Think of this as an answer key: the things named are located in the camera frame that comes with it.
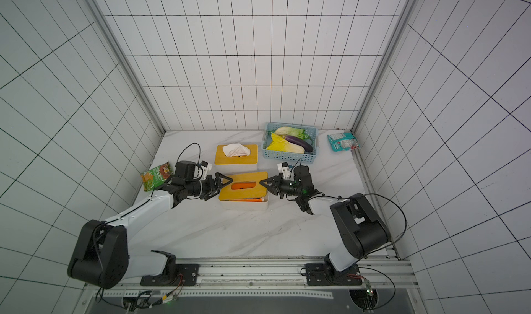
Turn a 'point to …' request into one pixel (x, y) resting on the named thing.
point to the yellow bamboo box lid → (221, 158)
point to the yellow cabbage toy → (281, 144)
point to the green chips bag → (156, 177)
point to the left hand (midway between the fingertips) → (224, 188)
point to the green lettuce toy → (290, 131)
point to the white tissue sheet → (236, 149)
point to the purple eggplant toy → (307, 146)
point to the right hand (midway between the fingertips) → (254, 186)
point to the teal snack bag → (343, 142)
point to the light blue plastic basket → (308, 158)
